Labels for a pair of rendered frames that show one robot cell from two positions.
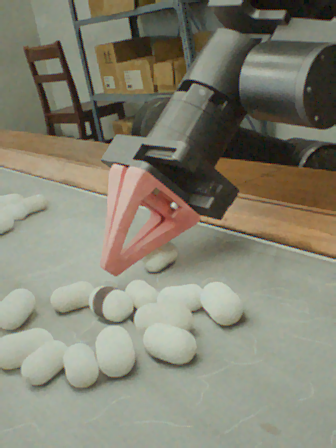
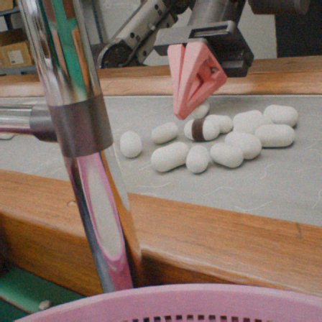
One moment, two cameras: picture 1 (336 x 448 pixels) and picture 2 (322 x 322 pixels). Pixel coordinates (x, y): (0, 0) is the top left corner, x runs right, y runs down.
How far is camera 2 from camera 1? 0.23 m
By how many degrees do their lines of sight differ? 18
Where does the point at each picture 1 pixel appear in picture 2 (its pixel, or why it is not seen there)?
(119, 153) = (172, 38)
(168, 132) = (208, 21)
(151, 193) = (202, 61)
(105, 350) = (246, 140)
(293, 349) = not seen: outside the picture
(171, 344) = (284, 131)
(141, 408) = (288, 166)
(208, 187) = (239, 54)
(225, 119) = (237, 13)
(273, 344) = not seen: outside the picture
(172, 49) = not seen: hidden behind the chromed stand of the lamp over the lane
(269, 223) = (254, 85)
